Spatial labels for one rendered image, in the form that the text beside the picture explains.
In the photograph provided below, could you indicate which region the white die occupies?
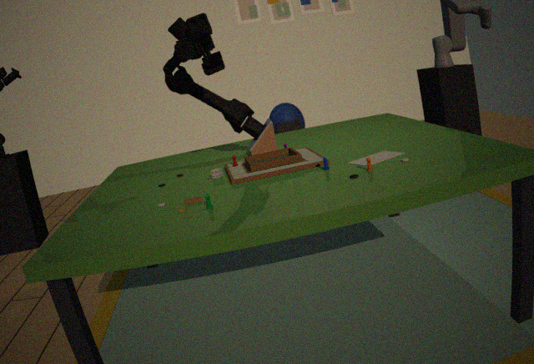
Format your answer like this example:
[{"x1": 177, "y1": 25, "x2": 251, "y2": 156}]
[{"x1": 211, "y1": 169, "x2": 223, "y2": 179}]

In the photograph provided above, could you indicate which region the green pawn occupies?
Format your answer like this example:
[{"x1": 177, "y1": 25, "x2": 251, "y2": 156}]
[{"x1": 205, "y1": 195, "x2": 213, "y2": 209}]

